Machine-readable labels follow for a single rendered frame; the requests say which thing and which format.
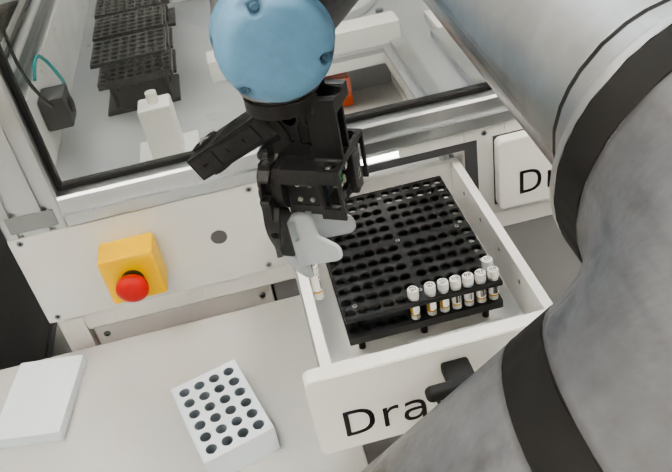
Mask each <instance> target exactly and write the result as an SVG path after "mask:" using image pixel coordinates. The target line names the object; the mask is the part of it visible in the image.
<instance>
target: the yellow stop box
mask: <svg viewBox="0 0 672 472"><path fill-rule="evenodd" d="M97 266H98V269H99V271H100V273H101V275H102V277H103V280H104V282H105V284H106V286H107V289H108V291H109V293H110V295H111V298H112V300H113V302H114V303H115V304H119V303H123V302H127V301H124V300H122V299H120V298H119V297H118V295H117V293H116V284H117V282H118V281H119V279H121V278H122V277H123V276H125V275H129V274H137V275H140V276H142V277H144V278H145V279H146V280H147V281H148V284H149V293H148V295H147V296H146V297H148V296H152V295H156V294H160V293H164V292H166V291H167V289H168V282H167V269H166V266H165V264H164V261H163V259H162V256H161V253H160V251H159V248H158V245H157V243H156V240H155V237H154V235H153V234H152V233H151V232H148V233H144V234H140V235H136V236H132V237H128V238H124V239H119V240H115V241H111V242H107V243H103V244H100V245H99V249H98V259H97Z"/></svg>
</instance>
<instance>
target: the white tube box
mask: <svg viewBox="0 0 672 472"><path fill-rule="evenodd" d="M170 391H171V393H172V395H173V398H174V400H175V402H176V405H177V407H178V409H179V411H180V414H181V416H182V418H183V420H184V422H185V425H186V427H187V429H188V431H189V433H190V436H191V438H192V440H193V442H194V444H195V447H196V449H197V451H198V453H199V455H200V458H201V460H202V462H203V464H204V466H205V469H206V471H207V472H237V471H238V470H240V469H242V468H244V467H246V466H248V465H250V464H252V463H254V462H255V461H257V460H259V459H261V458H263V457H265V456H267V455H269V454H271V453H272V452H274V451H276V450H278V449H280V444H279V441H278V438H277V435H276V432H275V428H274V427H273V425H272V423H271V421H270V419H269V418H268V416H267V414H266V413H265V411H264V409H263V407H262V406H261V404H260V402H259V401H258V399H257V397H256V395H255V394H254V392H253V390H252V389H251V387H250V385H249V383H248V382H247V380H246V378H245V377H244V375H243V373H242V371H241V370H240V368H239V366H238V365H237V363H236V361H235V360H234V359H233V360H231V361H229V362H227V363H225V364H223V365H221V366H219V367H217V368H215V369H213V370H210V371H208V372H206V373H204V374H202V375H200V376H198V377H196V378H194V379H192V380H190V381H188V382H185V383H183V384H181V385H179V386H177V387H175V388H173V389H171V390H170Z"/></svg>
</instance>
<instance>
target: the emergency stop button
mask: <svg viewBox="0 0 672 472"><path fill-rule="evenodd" d="M116 293H117V295H118V297H119V298H120V299H122V300H124V301H127V302H138V301H141V300H143V299H144V298H145V297H146V296H147V295H148V293H149V284H148V281H147V280H146V279H145V278H144V277H142V276H140V275H137V274H129V275H125V276H123V277H122V278H121V279H119V281H118V282H117V284H116Z"/></svg>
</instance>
